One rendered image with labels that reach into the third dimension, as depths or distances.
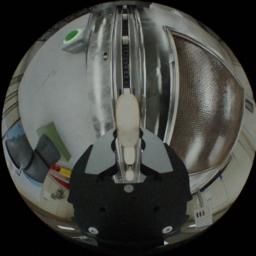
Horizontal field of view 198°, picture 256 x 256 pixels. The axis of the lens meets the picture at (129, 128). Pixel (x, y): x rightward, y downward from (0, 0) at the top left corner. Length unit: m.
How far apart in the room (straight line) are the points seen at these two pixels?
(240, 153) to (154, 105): 3.46
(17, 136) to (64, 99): 0.23
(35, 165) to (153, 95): 0.46
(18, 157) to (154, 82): 0.48
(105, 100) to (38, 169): 0.35
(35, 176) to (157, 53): 0.56
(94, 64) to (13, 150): 0.35
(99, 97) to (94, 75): 0.05
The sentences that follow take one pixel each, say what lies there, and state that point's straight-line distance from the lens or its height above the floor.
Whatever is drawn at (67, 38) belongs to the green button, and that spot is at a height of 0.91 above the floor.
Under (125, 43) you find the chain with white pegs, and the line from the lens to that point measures 0.23.
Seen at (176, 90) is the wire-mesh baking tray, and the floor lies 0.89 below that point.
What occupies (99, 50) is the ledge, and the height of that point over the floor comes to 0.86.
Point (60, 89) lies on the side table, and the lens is 0.32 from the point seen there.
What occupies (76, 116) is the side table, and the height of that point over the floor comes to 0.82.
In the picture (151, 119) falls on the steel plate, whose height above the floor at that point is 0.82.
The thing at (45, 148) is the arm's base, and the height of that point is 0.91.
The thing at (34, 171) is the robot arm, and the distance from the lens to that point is 0.37.
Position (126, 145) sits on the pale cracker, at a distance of 0.16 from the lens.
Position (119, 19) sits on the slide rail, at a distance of 0.32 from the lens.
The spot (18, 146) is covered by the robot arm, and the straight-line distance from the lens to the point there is 0.33.
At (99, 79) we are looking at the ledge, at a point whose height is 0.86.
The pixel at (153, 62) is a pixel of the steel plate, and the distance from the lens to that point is 0.25.
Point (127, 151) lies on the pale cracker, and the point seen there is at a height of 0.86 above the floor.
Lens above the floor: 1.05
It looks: 62 degrees down
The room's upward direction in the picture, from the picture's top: 177 degrees clockwise
